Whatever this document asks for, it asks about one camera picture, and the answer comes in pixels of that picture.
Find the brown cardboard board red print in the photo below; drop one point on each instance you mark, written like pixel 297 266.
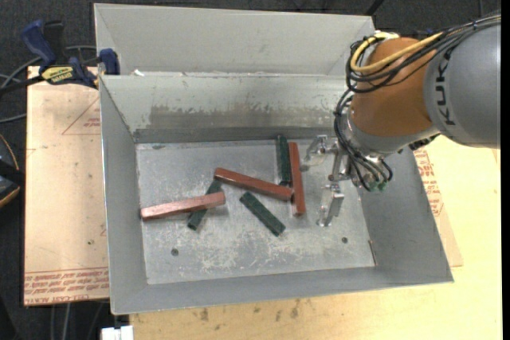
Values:
pixel 63 187

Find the red-brown flat block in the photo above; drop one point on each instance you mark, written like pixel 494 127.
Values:
pixel 255 184
pixel 297 179
pixel 181 206

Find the dark green flat block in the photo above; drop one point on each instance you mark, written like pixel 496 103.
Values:
pixel 199 215
pixel 283 161
pixel 263 214

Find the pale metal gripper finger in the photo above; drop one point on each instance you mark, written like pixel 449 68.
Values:
pixel 333 205
pixel 318 149

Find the grey metal bin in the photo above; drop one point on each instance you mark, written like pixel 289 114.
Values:
pixel 239 251

